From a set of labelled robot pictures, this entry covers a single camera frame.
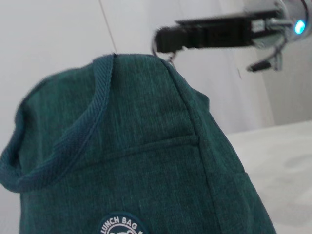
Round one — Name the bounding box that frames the metal zipper pull ring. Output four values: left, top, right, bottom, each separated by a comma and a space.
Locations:
151, 34, 182, 64

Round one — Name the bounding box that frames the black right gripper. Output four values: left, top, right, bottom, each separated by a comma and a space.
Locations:
155, 9, 256, 54

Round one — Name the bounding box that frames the dark right arm cable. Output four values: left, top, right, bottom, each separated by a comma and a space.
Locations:
246, 36, 287, 73

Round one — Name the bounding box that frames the dark teal insulated bag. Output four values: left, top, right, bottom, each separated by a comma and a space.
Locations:
0, 53, 278, 234

